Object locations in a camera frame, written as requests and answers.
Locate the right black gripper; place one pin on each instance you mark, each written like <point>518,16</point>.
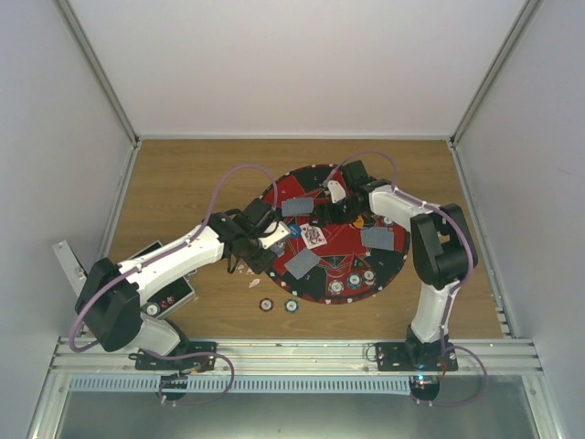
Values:
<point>331,216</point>

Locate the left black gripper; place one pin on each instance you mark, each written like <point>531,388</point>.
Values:
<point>260,264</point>

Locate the orange big blind button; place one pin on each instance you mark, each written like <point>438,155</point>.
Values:
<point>359,223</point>

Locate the dealt blue playing card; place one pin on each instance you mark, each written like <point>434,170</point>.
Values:
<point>380,238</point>

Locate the face up queen card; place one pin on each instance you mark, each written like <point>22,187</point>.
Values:
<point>312,236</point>

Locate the blue small blind button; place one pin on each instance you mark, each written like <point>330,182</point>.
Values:
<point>295,230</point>

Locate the red black chip stack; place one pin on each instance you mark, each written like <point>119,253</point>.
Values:
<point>266,304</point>

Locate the red chips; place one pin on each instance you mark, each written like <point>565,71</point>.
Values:
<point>369,277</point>

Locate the teal blue chip stack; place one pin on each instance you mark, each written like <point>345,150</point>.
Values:
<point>291,306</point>

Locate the purple chips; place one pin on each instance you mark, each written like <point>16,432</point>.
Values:
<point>336,288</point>

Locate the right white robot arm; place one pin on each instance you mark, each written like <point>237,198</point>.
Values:
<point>442,248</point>

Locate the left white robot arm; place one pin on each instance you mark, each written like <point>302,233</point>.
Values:
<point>113,301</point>

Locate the white plastic wrap scraps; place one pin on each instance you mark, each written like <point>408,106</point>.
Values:
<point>246,275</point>

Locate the round red black poker mat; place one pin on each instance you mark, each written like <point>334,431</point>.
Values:
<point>333,255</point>

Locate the chip stack in case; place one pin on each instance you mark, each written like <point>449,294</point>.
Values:
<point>151,309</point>

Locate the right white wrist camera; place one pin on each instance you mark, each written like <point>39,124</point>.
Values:
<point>336,191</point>

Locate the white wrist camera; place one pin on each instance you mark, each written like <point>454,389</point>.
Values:
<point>336,191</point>
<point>279,233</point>

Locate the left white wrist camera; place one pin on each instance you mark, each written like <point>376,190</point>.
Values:
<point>279,233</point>

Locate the slotted grey cable duct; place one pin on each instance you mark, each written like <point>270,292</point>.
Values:
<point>243,384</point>

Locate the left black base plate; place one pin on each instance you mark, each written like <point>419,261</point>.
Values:
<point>187,356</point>

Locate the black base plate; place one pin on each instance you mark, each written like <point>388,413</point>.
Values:
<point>187,356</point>
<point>403,356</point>

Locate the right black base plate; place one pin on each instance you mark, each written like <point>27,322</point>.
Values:
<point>403,356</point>

